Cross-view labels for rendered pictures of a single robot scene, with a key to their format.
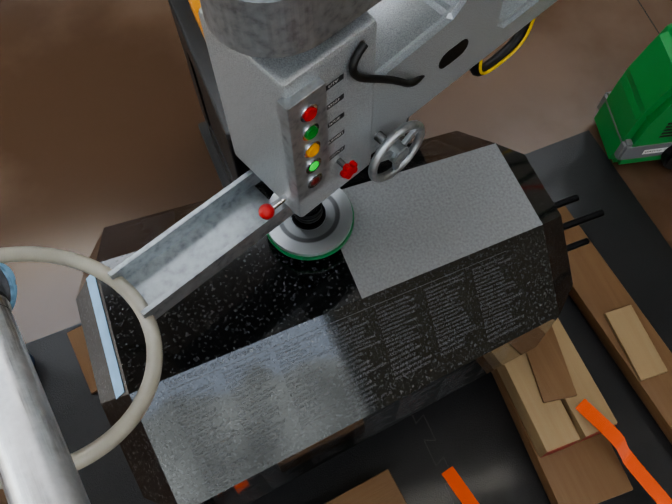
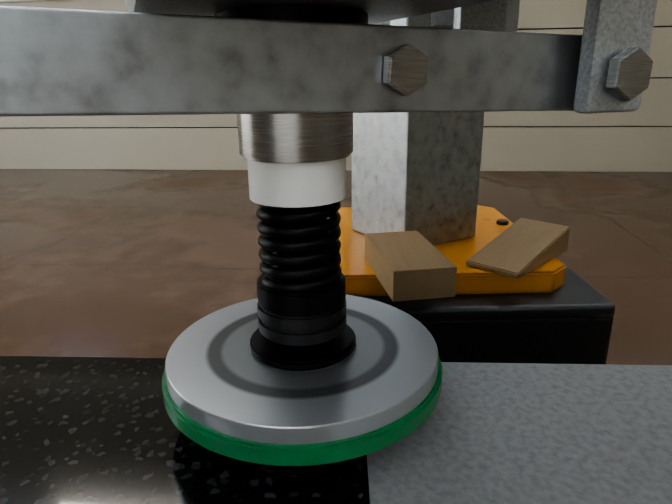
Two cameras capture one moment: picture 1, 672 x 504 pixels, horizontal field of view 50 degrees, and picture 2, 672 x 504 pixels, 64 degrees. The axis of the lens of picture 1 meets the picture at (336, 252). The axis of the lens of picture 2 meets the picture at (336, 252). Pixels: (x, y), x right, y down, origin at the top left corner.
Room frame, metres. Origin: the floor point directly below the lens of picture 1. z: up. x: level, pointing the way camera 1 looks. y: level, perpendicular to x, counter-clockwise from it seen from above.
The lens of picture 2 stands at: (0.48, -0.09, 1.11)
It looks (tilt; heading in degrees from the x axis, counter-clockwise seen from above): 19 degrees down; 19
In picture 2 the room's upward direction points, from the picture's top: 1 degrees counter-clockwise
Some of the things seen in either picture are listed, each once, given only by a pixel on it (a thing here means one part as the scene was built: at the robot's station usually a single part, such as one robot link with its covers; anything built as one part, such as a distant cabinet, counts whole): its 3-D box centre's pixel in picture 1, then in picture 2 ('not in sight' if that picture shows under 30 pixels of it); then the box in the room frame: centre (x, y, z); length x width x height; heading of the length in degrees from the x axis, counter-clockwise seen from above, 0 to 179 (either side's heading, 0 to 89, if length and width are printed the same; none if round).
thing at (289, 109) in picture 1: (306, 144); not in sight; (0.70, 0.04, 1.40); 0.08 x 0.03 x 0.28; 130
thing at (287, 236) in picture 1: (308, 216); (303, 350); (0.83, 0.06, 0.90); 0.21 x 0.21 x 0.01
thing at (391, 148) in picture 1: (384, 141); not in sight; (0.82, -0.11, 1.22); 0.15 x 0.10 x 0.15; 130
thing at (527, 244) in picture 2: not in sight; (519, 245); (1.48, -0.10, 0.80); 0.20 x 0.10 x 0.05; 155
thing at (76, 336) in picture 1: (92, 356); not in sight; (0.79, 0.87, 0.02); 0.25 x 0.10 x 0.01; 27
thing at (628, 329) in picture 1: (635, 342); not in sight; (0.74, -1.00, 0.09); 0.25 x 0.10 x 0.01; 16
